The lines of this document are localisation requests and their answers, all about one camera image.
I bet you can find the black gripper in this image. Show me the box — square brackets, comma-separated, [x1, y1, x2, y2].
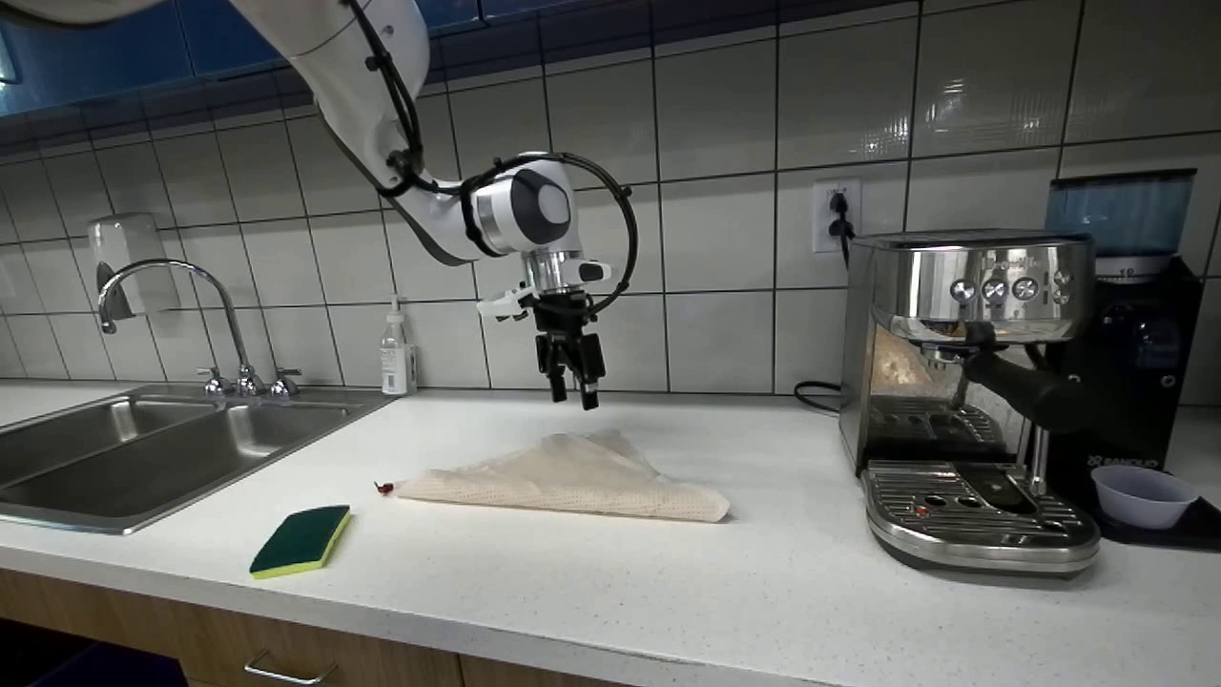
[527, 285, 612, 416]

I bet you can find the beige waffle weave towel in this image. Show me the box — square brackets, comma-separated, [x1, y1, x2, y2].
[374, 428, 738, 526]

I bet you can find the clear soap pump bottle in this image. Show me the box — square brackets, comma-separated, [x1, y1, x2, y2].
[376, 308, 421, 401]

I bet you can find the green and yellow sponge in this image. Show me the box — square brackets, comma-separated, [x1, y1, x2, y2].
[245, 499, 357, 588]

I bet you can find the chrome faucet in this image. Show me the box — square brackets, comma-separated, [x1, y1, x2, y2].
[90, 255, 310, 401]

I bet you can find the stainless steel espresso machine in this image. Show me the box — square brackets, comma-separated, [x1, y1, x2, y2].
[836, 229, 1105, 580]

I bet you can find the stainless steel sink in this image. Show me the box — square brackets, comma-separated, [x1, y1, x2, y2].
[0, 384, 389, 537]

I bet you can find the wooden base cabinet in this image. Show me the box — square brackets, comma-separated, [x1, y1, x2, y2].
[0, 565, 663, 687]

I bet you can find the blue upper cabinet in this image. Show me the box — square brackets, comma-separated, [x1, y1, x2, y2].
[0, 0, 932, 131]

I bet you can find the black coffee grinder blue hopper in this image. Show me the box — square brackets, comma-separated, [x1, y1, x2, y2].
[1040, 168, 1206, 476]

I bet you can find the translucent plastic cup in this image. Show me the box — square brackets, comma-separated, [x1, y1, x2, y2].
[1086, 461, 1202, 537]

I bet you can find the black power cable with plug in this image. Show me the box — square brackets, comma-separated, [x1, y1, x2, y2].
[790, 188, 860, 416]

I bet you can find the white wall outlet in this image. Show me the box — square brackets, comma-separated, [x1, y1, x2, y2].
[810, 181, 866, 255]

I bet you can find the silver drawer handle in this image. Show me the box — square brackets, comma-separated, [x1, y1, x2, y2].
[242, 655, 329, 687]

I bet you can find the clear wall dispenser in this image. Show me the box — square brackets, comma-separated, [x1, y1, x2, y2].
[89, 211, 184, 323]

